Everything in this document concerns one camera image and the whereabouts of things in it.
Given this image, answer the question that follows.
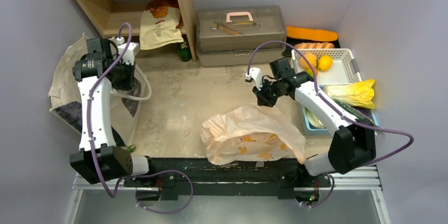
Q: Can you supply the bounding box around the translucent banana print plastic bag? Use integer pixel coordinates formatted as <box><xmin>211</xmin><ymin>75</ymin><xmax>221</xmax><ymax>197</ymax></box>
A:
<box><xmin>201</xmin><ymin>104</ymin><xmax>306</xmax><ymax>165</ymax></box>

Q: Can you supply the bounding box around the orange fruit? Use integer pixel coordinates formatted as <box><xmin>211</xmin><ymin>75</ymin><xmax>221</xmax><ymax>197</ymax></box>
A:
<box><xmin>299</xmin><ymin>52</ymin><xmax>317</xmax><ymax>69</ymax></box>

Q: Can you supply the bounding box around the beige canvas tote bag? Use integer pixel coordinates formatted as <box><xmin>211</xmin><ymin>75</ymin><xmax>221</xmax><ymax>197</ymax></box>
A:
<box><xmin>48</xmin><ymin>35</ymin><xmax>152</xmax><ymax>150</ymax></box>

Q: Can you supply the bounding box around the orange corn cob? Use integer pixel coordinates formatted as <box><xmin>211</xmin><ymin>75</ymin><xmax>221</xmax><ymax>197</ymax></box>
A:
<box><xmin>286</xmin><ymin>26</ymin><xmax>338</xmax><ymax>42</ymax></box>

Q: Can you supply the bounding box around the yellow leaf napa cabbage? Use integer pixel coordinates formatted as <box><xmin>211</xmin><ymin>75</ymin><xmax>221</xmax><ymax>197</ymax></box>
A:
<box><xmin>323</xmin><ymin>79</ymin><xmax>376</xmax><ymax>109</ymax></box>

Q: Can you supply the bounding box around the green onion bundle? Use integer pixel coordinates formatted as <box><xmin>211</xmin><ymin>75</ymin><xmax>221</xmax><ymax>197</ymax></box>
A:
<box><xmin>333</xmin><ymin>99</ymin><xmax>379</xmax><ymax>127</ymax></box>

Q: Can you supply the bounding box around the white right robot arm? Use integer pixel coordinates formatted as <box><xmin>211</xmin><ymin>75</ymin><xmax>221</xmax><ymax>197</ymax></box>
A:
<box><xmin>245</xmin><ymin>58</ymin><xmax>376</xmax><ymax>185</ymax></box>

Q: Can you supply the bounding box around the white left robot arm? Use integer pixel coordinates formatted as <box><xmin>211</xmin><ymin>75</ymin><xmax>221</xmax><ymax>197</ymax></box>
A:
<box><xmin>69</xmin><ymin>38</ymin><xmax>157</xmax><ymax>186</ymax></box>

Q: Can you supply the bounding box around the black tray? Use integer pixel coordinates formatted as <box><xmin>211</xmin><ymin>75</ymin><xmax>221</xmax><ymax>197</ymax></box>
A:
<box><xmin>282</xmin><ymin>30</ymin><xmax>341</xmax><ymax>58</ymax></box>

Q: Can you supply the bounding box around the red green mango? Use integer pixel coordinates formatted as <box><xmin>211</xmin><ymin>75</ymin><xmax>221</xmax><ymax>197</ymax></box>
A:
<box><xmin>304</xmin><ymin>68</ymin><xmax>318</xmax><ymax>78</ymax></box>

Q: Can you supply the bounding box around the blue plastic basket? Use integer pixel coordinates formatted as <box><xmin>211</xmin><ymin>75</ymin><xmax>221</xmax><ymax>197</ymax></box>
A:
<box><xmin>298</xmin><ymin>103</ymin><xmax>359</xmax><ymax>136</ymax></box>

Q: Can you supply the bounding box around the bread loaf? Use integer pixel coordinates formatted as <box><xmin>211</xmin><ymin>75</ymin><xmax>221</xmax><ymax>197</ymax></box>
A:
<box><xmin>294</xmin><ymin>42</ymin><xmax>335</xmax><ymax>49</ymax></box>

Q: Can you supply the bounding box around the yellow mango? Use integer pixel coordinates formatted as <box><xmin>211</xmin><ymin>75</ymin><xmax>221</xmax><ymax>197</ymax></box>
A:
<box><xmin>317</xmin><ymin>55</ymin><xmax>333</xmax><ymax>71</ymax></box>

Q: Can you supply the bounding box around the green glass bottle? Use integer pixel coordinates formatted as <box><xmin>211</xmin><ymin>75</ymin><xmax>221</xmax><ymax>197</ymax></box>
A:
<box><xmin>176</xmin><ymin>35</ymin><xmax>192</xmax><ymax>62</ymax></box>

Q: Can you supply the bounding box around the bread paper bag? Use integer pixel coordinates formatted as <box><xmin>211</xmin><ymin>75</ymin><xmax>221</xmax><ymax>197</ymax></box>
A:
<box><xmin>139</xmin><ymin>0</ymin><xmax>183</xmax><ymax>50</ymax></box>

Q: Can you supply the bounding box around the grey plastic toolbox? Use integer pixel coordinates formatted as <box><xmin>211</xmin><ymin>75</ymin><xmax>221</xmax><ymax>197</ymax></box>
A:
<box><xmin>195</xmin><ymin>5</ymin><xmax>287</xmax><ymax>67</ymax></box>

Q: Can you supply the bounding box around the white plastic basket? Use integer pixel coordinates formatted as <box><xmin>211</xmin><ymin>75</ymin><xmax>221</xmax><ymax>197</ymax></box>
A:
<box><xmin>299</xmin><ymin>49</ymin><xmax>362</xmax><ymax>86</ymax></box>

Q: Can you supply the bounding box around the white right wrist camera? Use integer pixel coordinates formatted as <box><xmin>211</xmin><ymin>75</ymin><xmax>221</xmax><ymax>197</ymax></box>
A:
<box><xmin>245</xmin><ymin>67</ymin><xmax>263</xmax><ymax>90</ymax></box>

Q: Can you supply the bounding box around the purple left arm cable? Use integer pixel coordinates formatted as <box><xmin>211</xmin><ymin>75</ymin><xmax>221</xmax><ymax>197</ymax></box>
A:
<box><xmin>86</xmin><ymin>23</ymin><xmax>133</xmax><ymax>199</ymax></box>

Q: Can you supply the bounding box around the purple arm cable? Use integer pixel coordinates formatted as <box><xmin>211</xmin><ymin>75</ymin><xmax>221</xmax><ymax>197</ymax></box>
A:
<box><xmin>246</xmin><ymin>40</ymin><xmax>415</xmax><ymax>167</ymax></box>
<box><xmin>86</xmin><ymin>23</ymin><xmax>133</xmax><ymax>199</ymax></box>

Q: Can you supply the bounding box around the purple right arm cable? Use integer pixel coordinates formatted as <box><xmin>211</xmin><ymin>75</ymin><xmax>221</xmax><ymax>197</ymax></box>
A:
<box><xmin>246</xmin><ymin>40</ymin><xmax>415</xmax><ymax>167</ymax></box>

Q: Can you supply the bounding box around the black mounting rail base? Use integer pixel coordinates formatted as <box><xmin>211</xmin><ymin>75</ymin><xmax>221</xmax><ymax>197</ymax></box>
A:
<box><xmin>124</xmin><ymin>157</ymin><xmax>335</xmax><ymax>202</ymax></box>

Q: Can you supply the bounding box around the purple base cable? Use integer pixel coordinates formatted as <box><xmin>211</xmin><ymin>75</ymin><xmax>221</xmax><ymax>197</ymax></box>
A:
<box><xmin>135</xmin><ymin>170</ymin><xmax>194</xmax><ymax>216</ymax></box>

